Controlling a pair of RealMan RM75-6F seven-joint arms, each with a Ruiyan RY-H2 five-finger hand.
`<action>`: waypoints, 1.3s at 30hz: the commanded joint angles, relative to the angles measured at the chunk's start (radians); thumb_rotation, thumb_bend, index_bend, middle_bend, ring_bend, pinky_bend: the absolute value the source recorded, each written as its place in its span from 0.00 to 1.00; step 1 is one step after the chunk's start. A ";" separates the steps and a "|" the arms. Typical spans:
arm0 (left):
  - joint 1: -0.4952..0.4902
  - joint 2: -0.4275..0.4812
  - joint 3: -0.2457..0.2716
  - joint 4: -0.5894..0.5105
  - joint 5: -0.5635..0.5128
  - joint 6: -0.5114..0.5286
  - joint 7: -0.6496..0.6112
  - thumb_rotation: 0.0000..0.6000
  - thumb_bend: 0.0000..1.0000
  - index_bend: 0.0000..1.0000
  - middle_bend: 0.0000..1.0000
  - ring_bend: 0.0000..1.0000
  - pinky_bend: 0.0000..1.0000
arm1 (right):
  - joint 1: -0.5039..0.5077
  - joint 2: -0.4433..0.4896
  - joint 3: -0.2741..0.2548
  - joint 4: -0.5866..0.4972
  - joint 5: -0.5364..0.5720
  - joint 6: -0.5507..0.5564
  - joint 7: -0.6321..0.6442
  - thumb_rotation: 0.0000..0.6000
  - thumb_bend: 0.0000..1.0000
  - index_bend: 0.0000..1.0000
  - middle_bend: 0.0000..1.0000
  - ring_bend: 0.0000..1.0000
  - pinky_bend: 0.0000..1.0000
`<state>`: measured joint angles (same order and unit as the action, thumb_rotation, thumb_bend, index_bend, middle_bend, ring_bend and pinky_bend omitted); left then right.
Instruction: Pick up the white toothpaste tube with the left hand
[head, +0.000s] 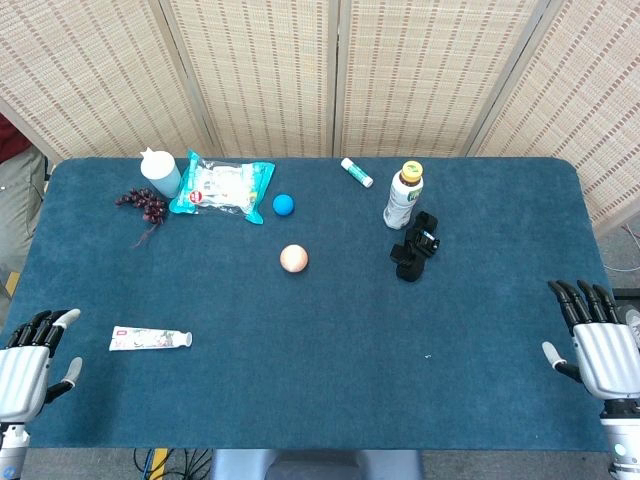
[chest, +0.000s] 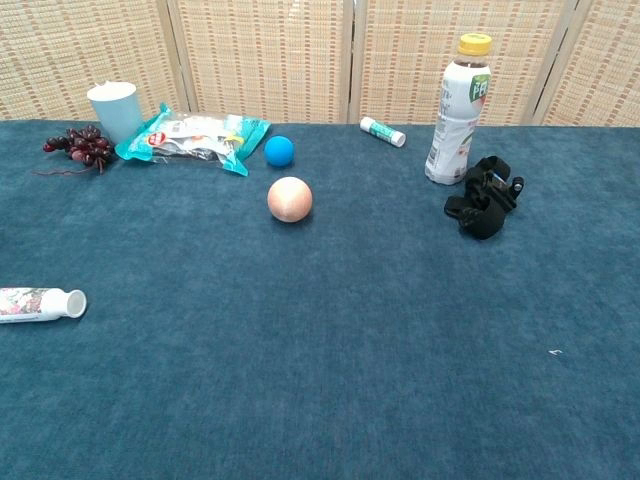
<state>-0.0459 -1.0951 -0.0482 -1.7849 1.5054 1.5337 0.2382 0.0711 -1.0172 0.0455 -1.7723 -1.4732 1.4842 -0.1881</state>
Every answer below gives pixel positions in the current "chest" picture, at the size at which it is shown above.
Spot dark red artificial grapes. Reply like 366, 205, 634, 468
32, 125, 117, 176

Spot light blue paper cup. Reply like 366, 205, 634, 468
86, 80, 138, 144

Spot bamboo folding screen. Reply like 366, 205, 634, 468
0, 0, 640, 127

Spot peach pink ball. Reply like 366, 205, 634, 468
266, 176, 314, 224

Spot white green glue stick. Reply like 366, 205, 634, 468
359, 116, 407, 148

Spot blue ball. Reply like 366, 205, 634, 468
263, 135, 296, 168

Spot blue velvet tablecloth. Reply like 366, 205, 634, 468
0, 119, 640, 480

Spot black strap with buckle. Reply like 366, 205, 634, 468
444, 155, 525, 241

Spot floral white tube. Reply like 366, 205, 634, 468
0, 287, 88, 325

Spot yellow-capped drink bottle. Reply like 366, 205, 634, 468
424, 32, 493, 186

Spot teal plastic snack packet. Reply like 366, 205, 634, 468
114, 102, 272, 178

